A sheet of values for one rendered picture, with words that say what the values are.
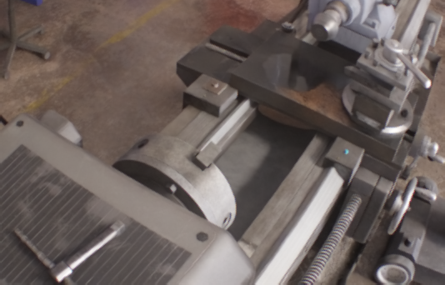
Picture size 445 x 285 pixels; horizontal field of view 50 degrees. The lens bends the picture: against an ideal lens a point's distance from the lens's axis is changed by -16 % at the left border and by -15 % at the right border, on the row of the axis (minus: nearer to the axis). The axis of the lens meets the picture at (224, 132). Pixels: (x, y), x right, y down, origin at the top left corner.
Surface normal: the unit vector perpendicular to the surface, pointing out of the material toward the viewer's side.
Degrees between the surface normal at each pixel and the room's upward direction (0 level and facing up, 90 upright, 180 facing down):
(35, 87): 0
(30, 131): 0
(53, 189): 0
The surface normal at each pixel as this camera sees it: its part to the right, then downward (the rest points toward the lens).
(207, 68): 0.09, -0.72
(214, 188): 0.68, -0.21
